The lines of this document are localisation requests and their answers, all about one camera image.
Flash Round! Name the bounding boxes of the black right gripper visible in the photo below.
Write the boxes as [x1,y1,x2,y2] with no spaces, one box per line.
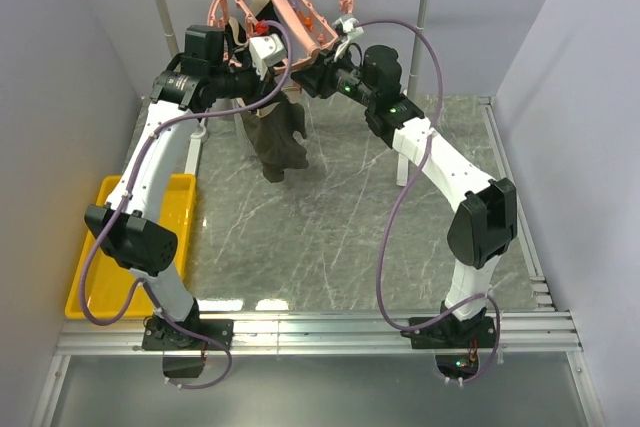
[292,42,378,109]

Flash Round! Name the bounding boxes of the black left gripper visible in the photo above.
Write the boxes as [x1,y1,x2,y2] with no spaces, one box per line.
[211,51,287,115]

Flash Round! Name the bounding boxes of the dark grey boxer briefs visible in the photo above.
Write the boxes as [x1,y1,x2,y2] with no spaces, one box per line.
[242,94,309,183]

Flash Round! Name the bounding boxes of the pink round clip hanger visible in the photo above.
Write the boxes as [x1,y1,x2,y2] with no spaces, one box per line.
[206,0,357,73]

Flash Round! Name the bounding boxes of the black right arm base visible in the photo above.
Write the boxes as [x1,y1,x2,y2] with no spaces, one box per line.
[403,309,501,384]

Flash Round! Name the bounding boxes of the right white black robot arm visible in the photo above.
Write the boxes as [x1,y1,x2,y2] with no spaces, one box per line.
[292,45,517,347]

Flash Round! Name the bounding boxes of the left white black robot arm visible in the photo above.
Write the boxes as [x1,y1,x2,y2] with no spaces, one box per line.
[78,20,291,349]

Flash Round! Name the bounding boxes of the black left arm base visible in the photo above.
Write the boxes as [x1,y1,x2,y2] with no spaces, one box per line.
[141,315,234,390]

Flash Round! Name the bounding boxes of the black hanging underwear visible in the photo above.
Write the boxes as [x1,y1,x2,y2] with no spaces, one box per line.
[224,0,289,71]

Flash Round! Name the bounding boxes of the yellow plastic tray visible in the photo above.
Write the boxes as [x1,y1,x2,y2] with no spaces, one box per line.
[65,174,197,320]

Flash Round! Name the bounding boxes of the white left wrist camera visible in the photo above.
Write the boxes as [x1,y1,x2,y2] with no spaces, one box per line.
[248,21,287,79]

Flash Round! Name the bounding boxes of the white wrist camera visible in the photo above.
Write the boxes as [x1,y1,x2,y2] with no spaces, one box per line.
[332,14,364,61]
[248,21,287,79]

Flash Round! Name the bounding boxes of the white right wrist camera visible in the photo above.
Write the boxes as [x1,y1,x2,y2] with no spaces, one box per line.
[332,14,364,61]

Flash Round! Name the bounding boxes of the aluminium table edge rail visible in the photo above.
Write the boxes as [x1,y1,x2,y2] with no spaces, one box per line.
[54,311,582,356]

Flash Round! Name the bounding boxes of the aluminium right side rail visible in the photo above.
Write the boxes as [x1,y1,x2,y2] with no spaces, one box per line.
[478,97,557,311]

